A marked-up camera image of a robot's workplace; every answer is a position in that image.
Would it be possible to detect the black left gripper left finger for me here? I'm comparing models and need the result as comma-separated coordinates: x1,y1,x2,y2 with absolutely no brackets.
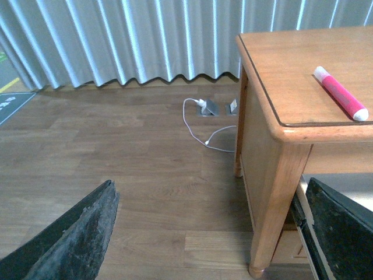
1,180,119,279

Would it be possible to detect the white charging cable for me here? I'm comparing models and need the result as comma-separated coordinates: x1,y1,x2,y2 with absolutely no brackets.
182,98,237,153

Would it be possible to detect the pink marker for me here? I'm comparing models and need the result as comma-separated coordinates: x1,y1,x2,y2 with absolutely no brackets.
314,66,369,122

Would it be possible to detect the wooden nightstand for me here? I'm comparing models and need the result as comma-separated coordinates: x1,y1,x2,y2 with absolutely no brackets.
235,26,372,278

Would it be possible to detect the green floor mat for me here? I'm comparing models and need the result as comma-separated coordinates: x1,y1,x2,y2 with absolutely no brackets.
0,92,36,124

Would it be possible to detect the floor socket with charger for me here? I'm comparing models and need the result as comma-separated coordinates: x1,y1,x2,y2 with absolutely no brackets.
196,99,219,117

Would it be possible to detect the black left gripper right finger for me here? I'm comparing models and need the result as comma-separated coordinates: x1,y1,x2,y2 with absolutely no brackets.
305,177,372,279

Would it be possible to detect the open floor socket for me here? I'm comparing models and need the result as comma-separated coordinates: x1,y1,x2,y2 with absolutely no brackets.
225,99,240,116

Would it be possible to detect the grey pleated curtain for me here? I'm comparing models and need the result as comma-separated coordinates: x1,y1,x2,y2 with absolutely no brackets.
1,1,372,89

